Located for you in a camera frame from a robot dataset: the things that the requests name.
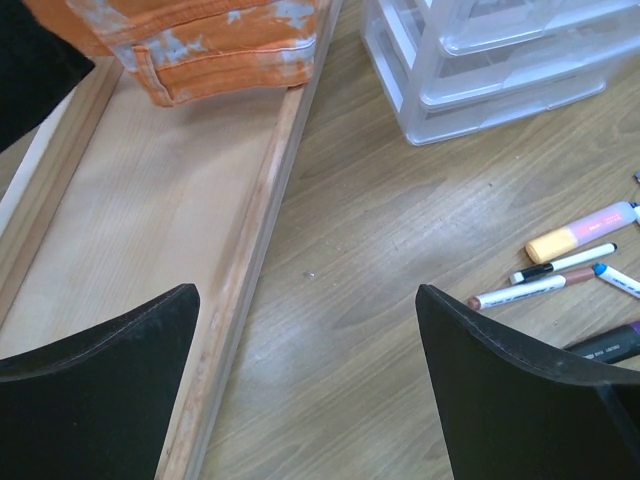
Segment black purple highlighter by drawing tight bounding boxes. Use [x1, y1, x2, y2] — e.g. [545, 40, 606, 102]
[565, 321, 639, 364]

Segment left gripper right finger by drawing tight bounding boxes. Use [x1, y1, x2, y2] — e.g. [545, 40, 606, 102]
[415, 285, 639, 479]

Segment orange bleached shorts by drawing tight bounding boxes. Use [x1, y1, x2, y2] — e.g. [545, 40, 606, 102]
[26, 0, 319, 107]

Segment white drawer organizer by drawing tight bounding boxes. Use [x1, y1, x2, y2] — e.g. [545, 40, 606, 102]
[362, 1, 639, 146]

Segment brown tip white marker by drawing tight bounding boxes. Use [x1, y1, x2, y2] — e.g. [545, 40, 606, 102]
[467, 268, 595, 311]

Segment orange pink highlighter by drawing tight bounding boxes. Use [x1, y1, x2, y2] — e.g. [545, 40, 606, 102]
[524, 201, 636, 264]

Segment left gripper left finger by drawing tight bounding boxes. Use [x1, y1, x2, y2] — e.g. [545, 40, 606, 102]
[1, 284, 200, 479]

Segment wooden clothes rack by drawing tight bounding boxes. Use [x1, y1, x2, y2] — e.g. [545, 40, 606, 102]
[1, 1, 340, 479]

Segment black tip white pen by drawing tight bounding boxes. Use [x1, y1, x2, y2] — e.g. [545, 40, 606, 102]
[509, 242, 618, 285]

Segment black garment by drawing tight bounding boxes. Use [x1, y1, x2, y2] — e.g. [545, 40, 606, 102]
[1, 1, 95, 150]

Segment light blue marker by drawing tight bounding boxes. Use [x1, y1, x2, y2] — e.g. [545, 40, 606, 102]
[592, 263, 640, 298]

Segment dark blue cap pen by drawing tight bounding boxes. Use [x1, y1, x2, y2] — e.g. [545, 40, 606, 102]
[630, 202, 640, 225]

